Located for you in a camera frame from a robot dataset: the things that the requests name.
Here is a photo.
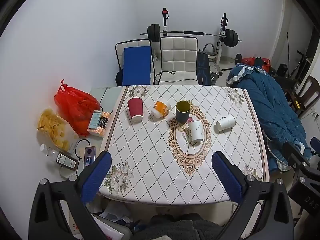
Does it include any dark fleece clothing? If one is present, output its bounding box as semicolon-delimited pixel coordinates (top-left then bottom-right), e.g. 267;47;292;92
130;212;225;240

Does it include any black and blue bench pad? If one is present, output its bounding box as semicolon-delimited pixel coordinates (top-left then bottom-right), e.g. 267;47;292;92
196;52;212;86

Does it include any blue blanket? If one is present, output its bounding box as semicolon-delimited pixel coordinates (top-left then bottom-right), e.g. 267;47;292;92
226;64;313;171

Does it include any red paper cup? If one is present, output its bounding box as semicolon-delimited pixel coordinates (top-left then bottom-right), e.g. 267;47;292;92
127;97;145;123

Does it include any teal and white box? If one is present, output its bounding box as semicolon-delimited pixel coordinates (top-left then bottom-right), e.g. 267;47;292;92
87;110;102;130

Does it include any black cable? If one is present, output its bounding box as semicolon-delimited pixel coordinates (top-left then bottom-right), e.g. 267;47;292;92
155;70;198;83

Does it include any white cup with speckles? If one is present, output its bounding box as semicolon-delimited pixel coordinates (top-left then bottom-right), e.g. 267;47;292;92
188;120;203;142
216;114;236;131

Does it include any floral diamond-pattern tablecloth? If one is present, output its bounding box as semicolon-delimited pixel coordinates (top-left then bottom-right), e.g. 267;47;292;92
99;84;270;205

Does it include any white squat rack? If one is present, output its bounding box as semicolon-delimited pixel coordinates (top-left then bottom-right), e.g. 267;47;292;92
160;7;229;74

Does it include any purple handheld device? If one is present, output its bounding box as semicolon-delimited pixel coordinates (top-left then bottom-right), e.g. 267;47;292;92
82;146;96;167

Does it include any blue foam mat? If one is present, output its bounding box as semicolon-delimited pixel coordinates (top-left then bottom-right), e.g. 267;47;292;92
122;46;152;86

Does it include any dark green mug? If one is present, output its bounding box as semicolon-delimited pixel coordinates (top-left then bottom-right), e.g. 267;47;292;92
175;101;191;123

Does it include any orange clear packet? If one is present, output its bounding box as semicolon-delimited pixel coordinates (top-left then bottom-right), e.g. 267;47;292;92
88;111;111;137

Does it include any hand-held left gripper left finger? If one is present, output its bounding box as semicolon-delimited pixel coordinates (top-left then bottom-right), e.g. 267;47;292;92
28;151;112;240

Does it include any red plastic bag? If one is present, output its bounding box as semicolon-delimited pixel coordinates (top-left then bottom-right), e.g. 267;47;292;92
54;79;102;137

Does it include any orange and white cup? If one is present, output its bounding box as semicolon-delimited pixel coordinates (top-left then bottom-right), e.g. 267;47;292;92
151;100;172;118

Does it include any white padded chair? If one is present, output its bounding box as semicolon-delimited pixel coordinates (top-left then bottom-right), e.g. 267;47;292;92
115;39;153;85
159;36;199;85

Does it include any clear plastic bottle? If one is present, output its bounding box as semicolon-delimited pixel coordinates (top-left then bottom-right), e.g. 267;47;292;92
40;144;60;162

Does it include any barbell with black plates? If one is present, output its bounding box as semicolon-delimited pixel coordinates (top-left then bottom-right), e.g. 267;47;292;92
140;24;242;48

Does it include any wooden chair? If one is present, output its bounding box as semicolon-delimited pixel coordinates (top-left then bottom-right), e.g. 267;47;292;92
287;75;320;117

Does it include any pile of papers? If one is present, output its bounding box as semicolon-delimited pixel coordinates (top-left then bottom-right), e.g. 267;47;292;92
92;201;133;240

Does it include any bag of yellow chips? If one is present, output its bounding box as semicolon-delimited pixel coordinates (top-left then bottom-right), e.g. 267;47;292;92
37;108;80;153

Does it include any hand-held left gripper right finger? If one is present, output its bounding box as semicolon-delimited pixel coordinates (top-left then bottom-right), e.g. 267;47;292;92
212;151;294;240

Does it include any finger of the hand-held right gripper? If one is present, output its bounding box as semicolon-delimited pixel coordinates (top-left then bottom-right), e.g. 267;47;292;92
282;142;313;178
310;137;320;171

